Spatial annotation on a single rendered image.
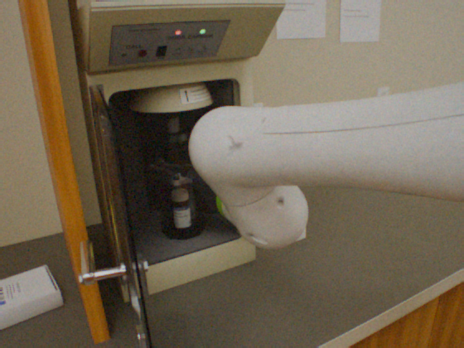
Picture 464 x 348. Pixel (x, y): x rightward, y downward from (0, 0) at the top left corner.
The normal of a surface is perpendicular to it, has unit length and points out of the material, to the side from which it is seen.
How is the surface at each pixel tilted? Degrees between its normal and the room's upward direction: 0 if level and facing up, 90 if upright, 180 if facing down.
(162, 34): 135
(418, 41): 90
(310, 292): 0
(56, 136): 90
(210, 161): 93
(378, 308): 0
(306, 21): 90
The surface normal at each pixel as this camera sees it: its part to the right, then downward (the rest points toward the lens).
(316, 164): -0.61, 0.44
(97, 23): 0.36, 0.87
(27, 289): -0.04, -0.93
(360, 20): 0.47, 0.30
